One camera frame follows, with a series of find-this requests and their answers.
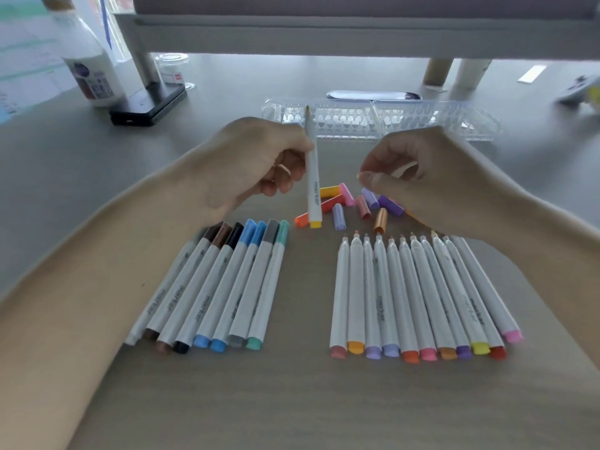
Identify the clear plastic marker case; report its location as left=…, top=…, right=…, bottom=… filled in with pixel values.
left=261, top=97, right=503, bottom=142

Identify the orange-tipped white marker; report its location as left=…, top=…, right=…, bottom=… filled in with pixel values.
left=346, top=231, right=366, bottom=356

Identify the yellow-green-tipped white marker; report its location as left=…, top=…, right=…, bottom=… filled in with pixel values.
left=429, top=231, right=492, bottom=356

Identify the red-tipped white marker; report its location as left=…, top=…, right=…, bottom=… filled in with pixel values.
left=386, top=236, right=421, bottom=365

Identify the brown-ended white marker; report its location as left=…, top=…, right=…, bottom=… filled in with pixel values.
left=142, top=221, right=224, bottom=343

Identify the grey desk shelf riser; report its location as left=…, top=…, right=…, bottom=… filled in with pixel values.
left=112, top=12, right=600, bottom=88

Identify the sky-blue-ended white marker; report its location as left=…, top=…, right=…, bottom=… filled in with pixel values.
left=209, top=221, right=268, bottom=354
left=192, top=219, right=258, bottom=350

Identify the person's left forearm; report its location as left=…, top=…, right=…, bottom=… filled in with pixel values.
left=0, top=149, right=221, bottom=450

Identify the set of red-toned caps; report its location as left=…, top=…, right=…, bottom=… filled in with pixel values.
left=294, top=182, right=423, bottom=235

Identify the small clear jar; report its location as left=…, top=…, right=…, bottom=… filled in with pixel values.
left=154, top=52, right=196, bottom=89

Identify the black rectangular power bank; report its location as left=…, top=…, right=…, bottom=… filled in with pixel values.
left=109, top=81, right=188, bottom=127

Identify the mint-ended white marker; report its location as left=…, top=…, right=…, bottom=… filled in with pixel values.
left=246, top=219, right=291, bottom=351

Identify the pink-ended white marker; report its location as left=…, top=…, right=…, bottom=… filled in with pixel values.
left=397, top=234, right=438, bottom=363

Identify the person's left hand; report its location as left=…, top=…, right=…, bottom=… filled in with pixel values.
left=187, top=116, right=316, bottom=221

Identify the white and yellow controller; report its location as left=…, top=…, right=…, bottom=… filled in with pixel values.
left=557, top=75, right=600, bottom=111

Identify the white paper slip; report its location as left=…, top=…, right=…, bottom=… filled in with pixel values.
left=517, top=65, right=548, bottom=84

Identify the white milk bottle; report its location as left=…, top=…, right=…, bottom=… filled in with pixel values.
left=39, top=0, right=126, bottom=108

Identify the set of red-toned markers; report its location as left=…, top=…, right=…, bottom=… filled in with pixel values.
left=329, top=231, right=525, bottom=364

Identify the brown paper cup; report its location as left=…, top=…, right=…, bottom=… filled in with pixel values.
left=421, top=58, right=456, bottom=88

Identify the person's right hand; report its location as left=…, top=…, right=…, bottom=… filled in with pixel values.
left=357, top=126, right=535, bottom=244

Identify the white paper cup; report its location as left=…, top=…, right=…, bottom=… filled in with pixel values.
left=452, top=59, right=493, bottom=89

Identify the tan-ended white marker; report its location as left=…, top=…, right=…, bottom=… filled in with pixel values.
left=156, top=222, right=234, bottom=356

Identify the black-ended white marker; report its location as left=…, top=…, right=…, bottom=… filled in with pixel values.
left=173, top=222, right=244, bottom=356

